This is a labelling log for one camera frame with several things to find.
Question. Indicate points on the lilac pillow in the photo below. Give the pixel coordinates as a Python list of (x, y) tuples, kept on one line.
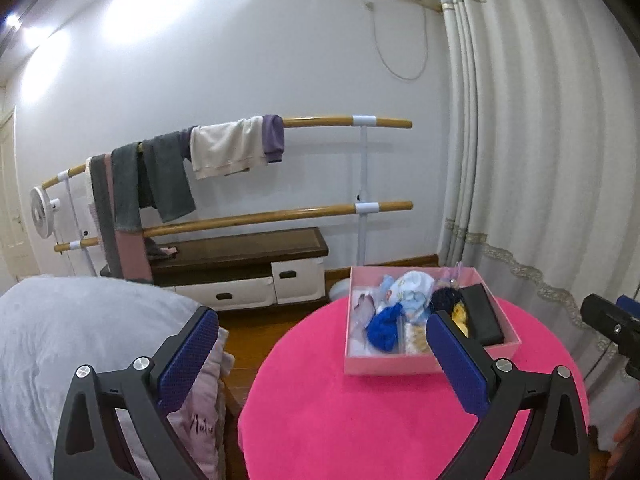
[(200, 420)]

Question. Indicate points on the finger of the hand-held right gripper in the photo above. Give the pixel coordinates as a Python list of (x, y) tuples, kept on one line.
[(631, 307), (602, 317)]

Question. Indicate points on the yellow crochet toy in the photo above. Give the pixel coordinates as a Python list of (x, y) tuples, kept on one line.
[(459, 316)]

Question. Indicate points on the grey bed quilt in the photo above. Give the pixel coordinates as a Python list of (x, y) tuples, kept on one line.
[(75, 350)]

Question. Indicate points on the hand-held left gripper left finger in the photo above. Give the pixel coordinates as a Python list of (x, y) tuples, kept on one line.
[(187, 360)]

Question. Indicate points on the white round object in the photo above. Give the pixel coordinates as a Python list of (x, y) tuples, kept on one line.
[(340, 291)]

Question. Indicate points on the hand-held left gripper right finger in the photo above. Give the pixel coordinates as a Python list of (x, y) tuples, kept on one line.
[(457, 365)]

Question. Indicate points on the grey green towel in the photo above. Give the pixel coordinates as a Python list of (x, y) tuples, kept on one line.
[(127, 190)]

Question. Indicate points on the beige scrunchie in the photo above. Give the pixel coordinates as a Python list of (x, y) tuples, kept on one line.
[(417, 342)]

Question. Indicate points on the pink cardboard box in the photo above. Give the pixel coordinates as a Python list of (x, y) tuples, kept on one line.
[(390, 366)]

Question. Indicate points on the dark navy scrunchie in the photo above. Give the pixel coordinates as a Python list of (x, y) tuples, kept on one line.
[(445, 300)]

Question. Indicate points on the dark grey towel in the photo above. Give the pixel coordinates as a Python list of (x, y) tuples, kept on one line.
[(170, 180)]

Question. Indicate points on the royal blue knitted cloth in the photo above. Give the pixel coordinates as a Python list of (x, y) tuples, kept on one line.
[(382, 330)]

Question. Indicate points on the pink slipper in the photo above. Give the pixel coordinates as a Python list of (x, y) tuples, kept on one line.
[(165, 251)]

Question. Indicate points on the wooden double barre rack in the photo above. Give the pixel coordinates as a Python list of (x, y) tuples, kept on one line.
[(310, 211)]

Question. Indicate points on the pink and grey cloth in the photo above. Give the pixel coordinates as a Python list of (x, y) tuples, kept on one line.
[(132, 257)]

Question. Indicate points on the dark bench with white drawers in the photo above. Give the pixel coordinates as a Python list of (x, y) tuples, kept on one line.
[(240, 250)]

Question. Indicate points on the cream shirt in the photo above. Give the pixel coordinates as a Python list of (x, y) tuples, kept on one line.
[(225, 150)]

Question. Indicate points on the pink round tablecloth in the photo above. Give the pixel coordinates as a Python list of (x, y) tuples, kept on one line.
[(350, 420)]

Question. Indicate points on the light blue sock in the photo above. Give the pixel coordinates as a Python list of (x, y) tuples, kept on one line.
[(386, 287)]

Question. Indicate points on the person's right hand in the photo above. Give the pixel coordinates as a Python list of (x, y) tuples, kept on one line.
[(627, 440)]

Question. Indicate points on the white curtain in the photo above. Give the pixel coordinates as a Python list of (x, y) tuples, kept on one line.
[(540, 135)]

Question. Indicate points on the white door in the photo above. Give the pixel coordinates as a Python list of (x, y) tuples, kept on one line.
[(12, 210)]

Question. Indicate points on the purple garment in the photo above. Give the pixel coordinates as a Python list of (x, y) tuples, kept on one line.
[(273, 137)]

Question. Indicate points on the black pouch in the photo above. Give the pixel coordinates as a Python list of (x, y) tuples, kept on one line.
[(482, 315)]

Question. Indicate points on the white fan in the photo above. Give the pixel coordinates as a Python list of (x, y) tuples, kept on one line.
[(42, 212)]

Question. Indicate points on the white cartoon print cloth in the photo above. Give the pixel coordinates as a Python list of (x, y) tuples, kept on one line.
[(412, 290)]

